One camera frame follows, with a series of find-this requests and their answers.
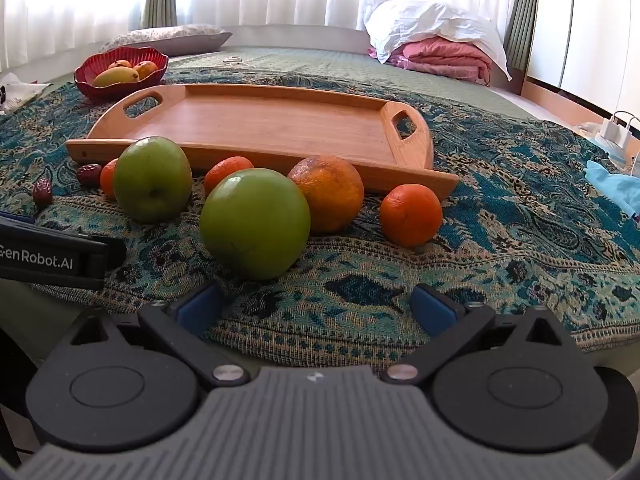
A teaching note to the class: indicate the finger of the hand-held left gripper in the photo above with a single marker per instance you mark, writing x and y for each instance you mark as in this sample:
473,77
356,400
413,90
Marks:
114,254
15,217

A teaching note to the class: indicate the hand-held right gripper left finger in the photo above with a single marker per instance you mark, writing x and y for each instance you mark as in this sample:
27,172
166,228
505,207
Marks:
199,306

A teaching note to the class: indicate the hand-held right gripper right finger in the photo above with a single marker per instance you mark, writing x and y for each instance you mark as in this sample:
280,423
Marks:
433,310

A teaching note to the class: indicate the red date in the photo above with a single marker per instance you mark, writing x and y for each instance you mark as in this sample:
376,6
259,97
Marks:
42,193
89,175

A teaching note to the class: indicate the small tangerine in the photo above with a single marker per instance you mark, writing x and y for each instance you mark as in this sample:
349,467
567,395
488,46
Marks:
108,180
227,170
411,215

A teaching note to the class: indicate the green apple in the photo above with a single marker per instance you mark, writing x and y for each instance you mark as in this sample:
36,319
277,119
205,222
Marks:
152,180
255,227

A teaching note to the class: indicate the large orange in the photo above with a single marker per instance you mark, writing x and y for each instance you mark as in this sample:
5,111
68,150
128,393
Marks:
330,195

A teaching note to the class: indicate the wooden tray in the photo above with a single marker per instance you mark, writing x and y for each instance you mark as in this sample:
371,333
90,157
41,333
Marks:
280,120

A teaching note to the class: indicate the white plastic bag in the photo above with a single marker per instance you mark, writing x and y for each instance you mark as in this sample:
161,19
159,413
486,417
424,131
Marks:
20,92

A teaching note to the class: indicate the teal paisley blanket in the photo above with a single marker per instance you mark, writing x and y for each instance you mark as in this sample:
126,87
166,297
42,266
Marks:
510,210

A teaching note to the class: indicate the red scalloped bowl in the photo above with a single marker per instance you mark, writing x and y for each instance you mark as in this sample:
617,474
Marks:
87,85

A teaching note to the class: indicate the yellow mango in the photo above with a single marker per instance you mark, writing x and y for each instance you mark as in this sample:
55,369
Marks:
116,77

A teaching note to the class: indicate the orange mango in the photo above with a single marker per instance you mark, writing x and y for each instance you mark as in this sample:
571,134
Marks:
146,69
121,64

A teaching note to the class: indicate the light blue cloth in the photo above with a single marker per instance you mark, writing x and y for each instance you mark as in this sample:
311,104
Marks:
612,185

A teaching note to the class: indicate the grey patterned pillow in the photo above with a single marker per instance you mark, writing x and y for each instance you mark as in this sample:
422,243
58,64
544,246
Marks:
170,39

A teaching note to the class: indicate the pink folded quilt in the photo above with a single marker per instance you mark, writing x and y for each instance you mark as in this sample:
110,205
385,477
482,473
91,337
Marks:
450,60

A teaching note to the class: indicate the white charger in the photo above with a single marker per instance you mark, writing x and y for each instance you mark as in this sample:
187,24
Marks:
617,132

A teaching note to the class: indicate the green woven mat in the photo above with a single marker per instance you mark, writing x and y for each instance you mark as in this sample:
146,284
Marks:
320,62

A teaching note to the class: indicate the white pillow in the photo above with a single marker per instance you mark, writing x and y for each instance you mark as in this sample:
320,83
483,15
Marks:
430,17

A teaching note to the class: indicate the white wardrobe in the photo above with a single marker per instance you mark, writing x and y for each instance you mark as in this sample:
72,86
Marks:
585,25

